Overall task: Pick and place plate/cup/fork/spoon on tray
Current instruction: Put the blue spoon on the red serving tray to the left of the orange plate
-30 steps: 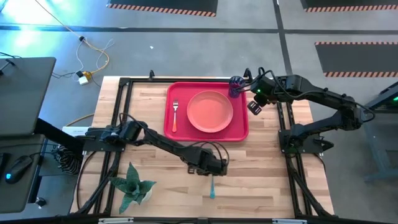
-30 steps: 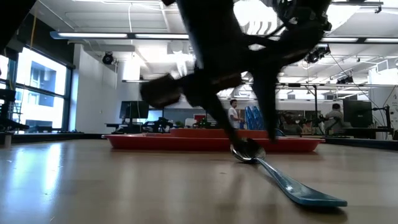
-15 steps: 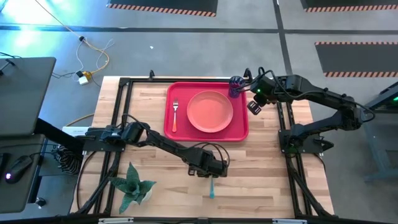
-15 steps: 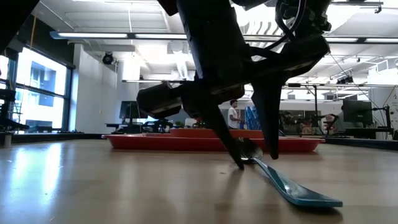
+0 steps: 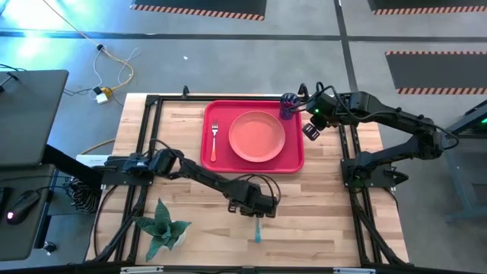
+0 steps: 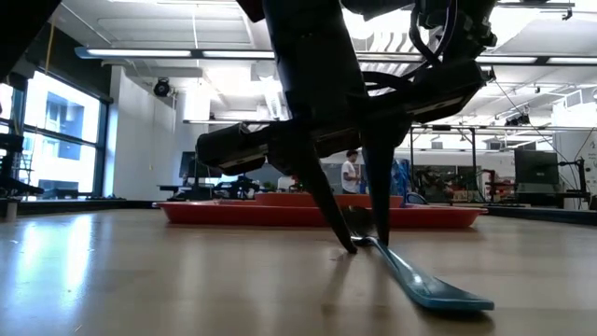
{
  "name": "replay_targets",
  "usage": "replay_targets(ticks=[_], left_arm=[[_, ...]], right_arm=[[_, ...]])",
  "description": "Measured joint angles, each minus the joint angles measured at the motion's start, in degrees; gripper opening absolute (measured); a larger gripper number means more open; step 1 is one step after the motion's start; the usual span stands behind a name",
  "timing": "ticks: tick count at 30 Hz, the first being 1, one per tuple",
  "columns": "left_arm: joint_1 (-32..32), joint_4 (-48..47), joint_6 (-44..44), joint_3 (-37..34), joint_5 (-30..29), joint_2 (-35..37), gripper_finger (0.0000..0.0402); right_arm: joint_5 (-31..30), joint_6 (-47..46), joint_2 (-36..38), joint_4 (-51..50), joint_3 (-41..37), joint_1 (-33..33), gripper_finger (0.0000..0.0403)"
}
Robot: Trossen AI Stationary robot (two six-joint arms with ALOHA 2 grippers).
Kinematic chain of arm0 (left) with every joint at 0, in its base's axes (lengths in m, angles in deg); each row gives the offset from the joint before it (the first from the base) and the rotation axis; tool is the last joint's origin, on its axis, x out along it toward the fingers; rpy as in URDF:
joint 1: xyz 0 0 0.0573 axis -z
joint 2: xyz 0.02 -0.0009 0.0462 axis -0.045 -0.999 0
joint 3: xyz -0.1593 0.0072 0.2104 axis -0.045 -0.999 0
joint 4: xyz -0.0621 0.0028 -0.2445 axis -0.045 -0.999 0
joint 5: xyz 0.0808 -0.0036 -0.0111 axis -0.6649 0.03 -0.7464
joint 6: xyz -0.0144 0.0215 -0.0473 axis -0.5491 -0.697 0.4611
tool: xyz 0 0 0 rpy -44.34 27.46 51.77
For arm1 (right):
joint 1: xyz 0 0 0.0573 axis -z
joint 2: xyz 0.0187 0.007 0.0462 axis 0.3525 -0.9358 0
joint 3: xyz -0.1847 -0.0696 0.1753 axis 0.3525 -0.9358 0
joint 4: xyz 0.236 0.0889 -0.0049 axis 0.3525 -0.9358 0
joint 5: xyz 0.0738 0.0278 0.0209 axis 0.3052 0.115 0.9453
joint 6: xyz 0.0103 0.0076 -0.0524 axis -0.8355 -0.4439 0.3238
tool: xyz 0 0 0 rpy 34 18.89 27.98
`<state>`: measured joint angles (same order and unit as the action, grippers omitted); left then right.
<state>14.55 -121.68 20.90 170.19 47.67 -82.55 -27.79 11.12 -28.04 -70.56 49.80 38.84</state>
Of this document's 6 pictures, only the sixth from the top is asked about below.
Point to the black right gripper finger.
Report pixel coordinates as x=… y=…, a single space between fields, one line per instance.
x=382 y=196
x=322 y=205

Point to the blue faceted plastic cup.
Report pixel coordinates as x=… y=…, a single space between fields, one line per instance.
x=401 y=179

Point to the red plastic tray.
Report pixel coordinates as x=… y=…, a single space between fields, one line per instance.
x=233 y=214

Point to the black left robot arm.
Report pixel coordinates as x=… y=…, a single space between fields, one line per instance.
x=18 y=28

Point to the blue white round object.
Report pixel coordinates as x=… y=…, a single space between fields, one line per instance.
x=416 y=199

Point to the person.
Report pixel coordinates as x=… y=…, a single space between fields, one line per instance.
x=349 y=175

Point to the black computer monitor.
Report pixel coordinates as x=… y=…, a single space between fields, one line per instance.
x=186 y=163
x=536 y=168

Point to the black desk stand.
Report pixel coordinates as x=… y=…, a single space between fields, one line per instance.
x=580 y=175

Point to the overhead light bar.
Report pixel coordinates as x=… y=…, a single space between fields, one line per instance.
x=149 y=53

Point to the large glass window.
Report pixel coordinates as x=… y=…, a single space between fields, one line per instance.
x=60 y=158

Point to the black equipment rack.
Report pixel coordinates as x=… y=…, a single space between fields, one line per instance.
x=11 y=158

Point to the black metal rig frame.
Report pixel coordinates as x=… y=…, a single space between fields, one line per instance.
x=473 y=144

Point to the black ceiling camera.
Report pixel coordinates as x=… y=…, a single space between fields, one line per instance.
x=162 y=88

